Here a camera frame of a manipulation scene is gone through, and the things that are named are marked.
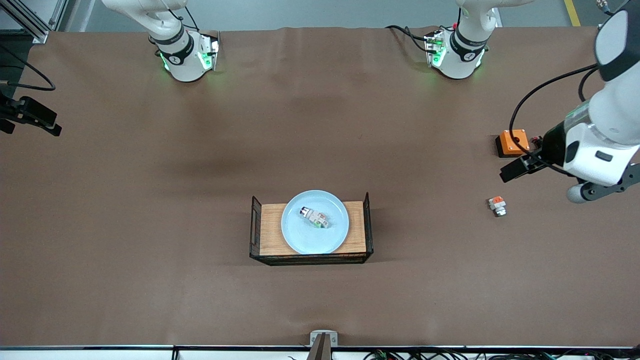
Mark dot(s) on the brown camera pole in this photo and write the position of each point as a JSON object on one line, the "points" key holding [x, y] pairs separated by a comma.
{"points": [[320, 350]]}

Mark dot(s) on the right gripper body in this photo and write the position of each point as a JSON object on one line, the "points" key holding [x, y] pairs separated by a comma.
{"points": [[11, 111]]}

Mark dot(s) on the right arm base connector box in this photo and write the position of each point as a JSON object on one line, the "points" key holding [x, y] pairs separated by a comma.
{"points": [[209, 50]]}

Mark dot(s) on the red push button switch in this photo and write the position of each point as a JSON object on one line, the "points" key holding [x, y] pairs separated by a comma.
{"points": [[315, 216]]}

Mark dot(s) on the light blue plate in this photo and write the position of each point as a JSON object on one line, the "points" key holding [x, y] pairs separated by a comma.
{"points": [[300, 240]]}

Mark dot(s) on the white table edge rail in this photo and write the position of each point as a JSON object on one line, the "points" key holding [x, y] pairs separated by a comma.
{"points": [[100, 354]]}

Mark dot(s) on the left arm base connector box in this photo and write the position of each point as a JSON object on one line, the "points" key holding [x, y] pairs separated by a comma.
{"points": [[434, 50]]}

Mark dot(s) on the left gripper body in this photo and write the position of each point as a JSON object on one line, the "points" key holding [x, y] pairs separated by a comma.
{"points": [[552, 145]]}

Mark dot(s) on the yellow floor tape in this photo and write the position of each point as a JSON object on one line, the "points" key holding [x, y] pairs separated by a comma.
{"points": [[572, 12]]}

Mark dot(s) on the brown table cover mat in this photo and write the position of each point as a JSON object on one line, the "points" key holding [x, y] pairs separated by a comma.
{"points": [[300, 310]]}

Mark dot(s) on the orange white contact block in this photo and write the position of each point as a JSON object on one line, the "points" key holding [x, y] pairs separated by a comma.
{"points": [[497, 205]]}

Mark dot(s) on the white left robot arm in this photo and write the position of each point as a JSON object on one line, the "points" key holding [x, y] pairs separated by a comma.
{"points": [[615, 100]]}

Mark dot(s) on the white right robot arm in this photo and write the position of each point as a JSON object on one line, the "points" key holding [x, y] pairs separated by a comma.
{"points": [[182, 65]]}

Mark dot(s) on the orange button enclosure box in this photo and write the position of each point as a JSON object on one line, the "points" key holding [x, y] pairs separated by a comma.
{"points": [[514, 141]]}

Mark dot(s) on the aluminium frame profile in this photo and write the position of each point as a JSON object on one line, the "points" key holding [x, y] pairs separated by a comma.
{"points": [[60, 15]]}

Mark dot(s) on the black mushroom button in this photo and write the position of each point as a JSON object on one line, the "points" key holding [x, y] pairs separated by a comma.
{"points": [[536, 142]]}

